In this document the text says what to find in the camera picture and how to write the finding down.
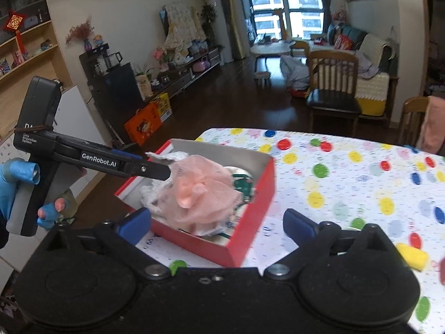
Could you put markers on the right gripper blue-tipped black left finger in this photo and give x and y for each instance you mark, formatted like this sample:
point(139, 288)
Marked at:
point(120, 240)

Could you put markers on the yellow sponge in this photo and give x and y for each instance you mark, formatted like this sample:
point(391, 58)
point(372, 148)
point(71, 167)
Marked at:
point(415, 258)

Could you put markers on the christmas print cloth bag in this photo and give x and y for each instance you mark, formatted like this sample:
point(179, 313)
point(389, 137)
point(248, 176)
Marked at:
point(243, 182)

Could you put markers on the blue-gloved left hand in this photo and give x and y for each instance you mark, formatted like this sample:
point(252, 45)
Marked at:
point(26, 201)

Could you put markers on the white cloth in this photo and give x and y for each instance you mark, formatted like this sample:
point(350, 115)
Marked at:
point(163, 180)

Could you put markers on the sofa with white cover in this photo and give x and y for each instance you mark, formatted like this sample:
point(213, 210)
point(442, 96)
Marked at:
point(377, 67)

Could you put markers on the red cardboard shoe box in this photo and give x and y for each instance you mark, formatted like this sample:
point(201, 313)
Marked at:
point(261, 167)

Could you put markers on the large window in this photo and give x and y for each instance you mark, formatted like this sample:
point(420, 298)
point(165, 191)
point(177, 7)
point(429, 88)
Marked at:
point(300, 18)

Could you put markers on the pink mesh bath pouf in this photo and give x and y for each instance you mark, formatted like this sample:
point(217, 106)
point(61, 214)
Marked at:
point(201, 198)

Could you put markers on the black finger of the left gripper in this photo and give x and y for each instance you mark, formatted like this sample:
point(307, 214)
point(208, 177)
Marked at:
point(121, 164)

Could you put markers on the wooden dining chair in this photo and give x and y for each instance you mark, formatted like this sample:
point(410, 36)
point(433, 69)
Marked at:
point(332, 86)

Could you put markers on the balloon print tablecloth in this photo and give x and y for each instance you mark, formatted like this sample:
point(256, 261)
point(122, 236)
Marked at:
point(353, 182)

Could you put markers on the dark tv console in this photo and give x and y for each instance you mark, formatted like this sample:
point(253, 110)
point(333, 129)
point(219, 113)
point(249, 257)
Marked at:
point(119, 90)

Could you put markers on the wooden bookshelf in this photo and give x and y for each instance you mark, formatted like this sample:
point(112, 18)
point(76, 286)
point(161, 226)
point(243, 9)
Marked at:
point(29, 47)

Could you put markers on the wooden chair with pink towel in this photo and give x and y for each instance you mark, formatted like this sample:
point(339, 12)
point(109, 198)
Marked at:
point(412, 117)

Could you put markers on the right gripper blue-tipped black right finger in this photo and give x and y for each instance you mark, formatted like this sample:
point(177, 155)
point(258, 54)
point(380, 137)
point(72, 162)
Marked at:
point(314, 241)

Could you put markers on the round coffee table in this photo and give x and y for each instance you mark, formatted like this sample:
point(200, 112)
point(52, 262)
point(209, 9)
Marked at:
point(272, 50)

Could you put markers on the orange gift box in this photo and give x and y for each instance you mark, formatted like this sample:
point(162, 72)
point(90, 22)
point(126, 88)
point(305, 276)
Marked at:
point(143, 124)

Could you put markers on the pink towel on chair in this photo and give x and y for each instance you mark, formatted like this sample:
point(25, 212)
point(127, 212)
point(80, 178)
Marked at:
point(431, 137)

